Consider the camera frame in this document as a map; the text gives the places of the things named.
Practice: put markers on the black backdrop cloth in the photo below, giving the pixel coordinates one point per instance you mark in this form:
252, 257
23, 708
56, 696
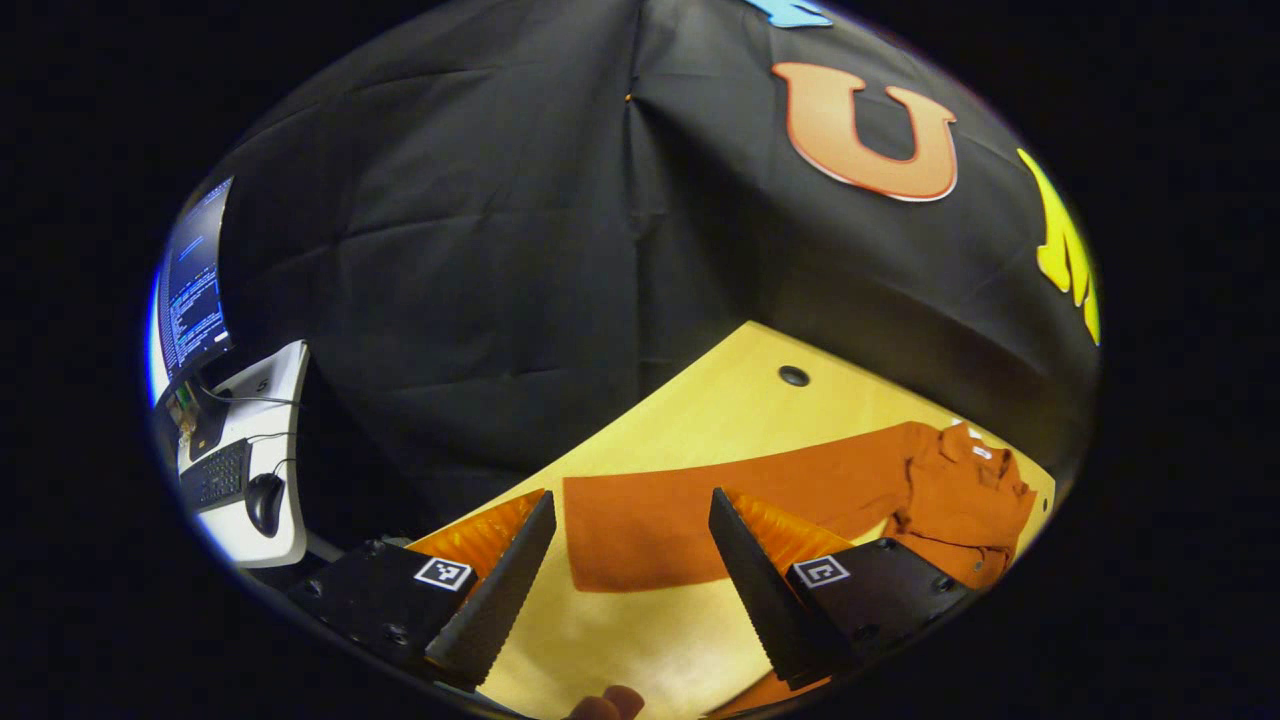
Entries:
500, 300

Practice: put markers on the computer monitor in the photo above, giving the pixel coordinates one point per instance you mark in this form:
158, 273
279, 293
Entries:
192, 280

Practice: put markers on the black keyboard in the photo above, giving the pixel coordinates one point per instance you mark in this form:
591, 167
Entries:
215, 477

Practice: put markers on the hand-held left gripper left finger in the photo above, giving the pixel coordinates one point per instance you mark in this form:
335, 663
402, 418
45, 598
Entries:
495, 600

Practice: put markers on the black computer mouse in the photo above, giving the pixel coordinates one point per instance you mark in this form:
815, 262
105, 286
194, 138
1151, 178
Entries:
266, 505

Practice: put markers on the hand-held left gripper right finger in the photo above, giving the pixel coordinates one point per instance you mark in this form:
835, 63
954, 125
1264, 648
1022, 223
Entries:
760, 600

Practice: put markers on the white side desk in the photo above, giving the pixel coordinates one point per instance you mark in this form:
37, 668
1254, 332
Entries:
285, 390

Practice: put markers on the orange button-up shirt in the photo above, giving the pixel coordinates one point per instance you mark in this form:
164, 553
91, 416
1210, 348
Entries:
690, 510

